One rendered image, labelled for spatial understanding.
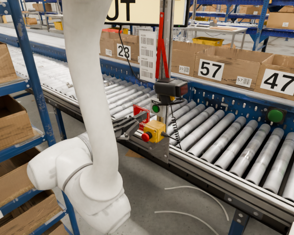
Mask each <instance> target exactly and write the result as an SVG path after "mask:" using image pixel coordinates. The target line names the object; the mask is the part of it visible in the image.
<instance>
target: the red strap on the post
mask: <svg viewBox="0 0 294 235"><path fill-rule="evenodd" d="M163 21H164V12H160V23H159V35H158V47H157V59H156V71H155V78H157V79H159V68H160V57H161V51H162V57H163V63H164V69H165V75H166V78H169V72H168V64H167V57H166V51H165V44H164V39H162V32H163Z"/></svg>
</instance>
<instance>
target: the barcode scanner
mask: <svg viewBox="0 0 294 235"><path fill-rule="evenodd" d="M154 90H155V93H156V94H159V95H160V99H161V102H160V103H158V106H169V103H174V100H175V97H181V96H183V95H185V94H187V93H188V83H187V82H183V81H182V80H175V78H166V77H165V78H163V79H160V80H158V81H156V82H155V83H154Z"/></svg>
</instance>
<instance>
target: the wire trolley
mask: <svg viewBox="0 0 294 235"><path fill-rule="evenodd" d="M189 21H195V20H192V19H189ZM195 22H197V24H196V25H195V26H194V27H192V26H189V25H188V27H187V28H184V29H185V32H186V30H187V29H189V30H188V31H187V34H188V33H189V32H193V29H194V28H195V27H196V26H197V25H198V24H199V23H200V22H199V21H195ZM133 28H134V35H136V32H137V31H136V30H137V29H138V30H140V29H142V30H143V29H153V28H136V27H135V26H133ZM155 29H159V28H155ZM173 29H175V28H173ZM178 29H180V28H178ZM181 29H183V28H181ZM173 32H174V30H173ZM176 32H177V28H176ZM157 34H158V31H157ZM190 34H191V35H184V36H182V34H181V36H180V35H178V36H177V35H176V34H175V37H173V38H178V39H173V40H177V41H179V38H180V37H181V41H185V40H184V38H186V39H187V40H189V41H185V42H193V41H192V38H190V39H188V37H189V36H193V34H192V33H190ZM185 36H187V37H185Z"/></svg>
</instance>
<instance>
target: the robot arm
mask: <svg viewBox="0 0 294 235"><path fill-rule="evenodd" d="M112 1H113V0H62V8H63V30H64V42H65V50H66V56H67V62H68V66H69V71H70V76H71V79H72V83H73V86H74V90H75V93H76V96H77V100H78V104H79V107H80V111H81V113H82V117H83V120H84V124H85V127H86V131H87V132H85V133H83V134H81V135H78V136H76V137H74V138H71V139H66V140H64V141H61V142H59V143H56V144H54V145H52V146H51V147H49V148H47V149H46V150H44V151H42V152H41V153H39V154H38V155H36V156H35V157H34V158H33V159H31V160H30V161H29V163H28V166H27V174H28V177H29V179H30V181H31V182H32V184H33V185H34V186H35V188H36V189H37V190H49V189H53V188H55V187H58V188H60V189H61V190H63V191H64V193H65V194H66V195H67V197H68V198H69V200H70V202H71V204H72V205H73V207H74V208H75V209H76V210H77V212H78V213H79V214H80V215H81V216H82V218H83V219H84V220H85V221H86V222H87V223H88V224H89V225H90V226H92V227H93V228H94V229H96V230H97V231H99V232H101V233H104V234H107V233H108V234H112V233H114V232H115V231H116V230H117V229H118V228H119V227H120V226H121V225H122V224H123V223H124V222H125V221H126V220H127V219H128V218H129V217H130V211H131V207H130V203H129V200H128V198H127V196H126V195H125V194H124V189H123V181H122V177H121V175H120V173H119V172H118V165H119V158H118V149H117V143H116V142H117V141H120V140H121V139H125V141H126V142H128V141H129V138H130V137H131V136H132V135H133V134H134V133H135V132H136V131H137V130H138V129H139V128H140V123H141V122H142V121H143V120H145V119H147V112H146V111H143V112H141V113H139V114H137V115H135V116H133V117H132V116H131V115H129V118H127V116H124V117H121V118H118V119H115V120H113V121H112V119H111V115H110V110H109V106H108V102H107V97H106V92H105V87H104V82H103V78H102V73H101V67H100V61H99V42H100V37H101V32H102V29H103V26H104V23H105V20H106V17H107V15H108V12H109V9H110V6H111V4H112ZM123 119H124V120H123Z"/></svg>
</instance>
